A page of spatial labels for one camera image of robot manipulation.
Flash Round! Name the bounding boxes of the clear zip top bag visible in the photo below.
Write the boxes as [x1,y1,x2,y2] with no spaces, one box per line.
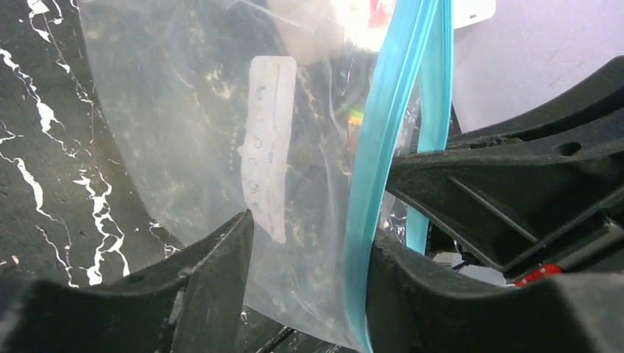
[78,1,453,352]

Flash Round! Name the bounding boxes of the pack of coloured markers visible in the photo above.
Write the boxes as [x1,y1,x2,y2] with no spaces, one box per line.
[346,109,364,129]

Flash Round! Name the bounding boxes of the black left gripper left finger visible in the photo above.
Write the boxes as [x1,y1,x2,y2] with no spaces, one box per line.
[1,211,254,352]

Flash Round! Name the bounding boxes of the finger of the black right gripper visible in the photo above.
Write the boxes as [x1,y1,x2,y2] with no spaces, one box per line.
[387,111,623,273]
[447,56,623,149]

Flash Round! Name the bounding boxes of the red toy pepper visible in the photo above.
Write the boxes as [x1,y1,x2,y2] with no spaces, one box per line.
[367,0,397,29]

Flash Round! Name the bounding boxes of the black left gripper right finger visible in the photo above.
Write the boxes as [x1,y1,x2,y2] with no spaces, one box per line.
[366,232,623,352]

